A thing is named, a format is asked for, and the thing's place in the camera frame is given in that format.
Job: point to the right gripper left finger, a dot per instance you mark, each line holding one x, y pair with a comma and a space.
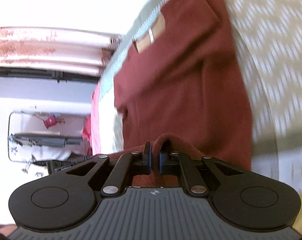
125, 169

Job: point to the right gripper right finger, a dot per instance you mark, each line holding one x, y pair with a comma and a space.
179, 164

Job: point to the maroon long sleeve sweater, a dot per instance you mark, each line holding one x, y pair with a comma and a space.
186, 88

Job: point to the pink clothes pile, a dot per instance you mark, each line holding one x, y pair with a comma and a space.
86, 132

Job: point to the pink bed sheet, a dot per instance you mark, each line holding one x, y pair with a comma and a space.
94, 123

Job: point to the pink lace curtain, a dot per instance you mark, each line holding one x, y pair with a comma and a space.
64, 50

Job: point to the patterned beige teal bedspread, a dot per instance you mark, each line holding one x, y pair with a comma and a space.
268, 39

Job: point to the dark window frame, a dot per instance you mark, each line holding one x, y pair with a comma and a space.
46, 74

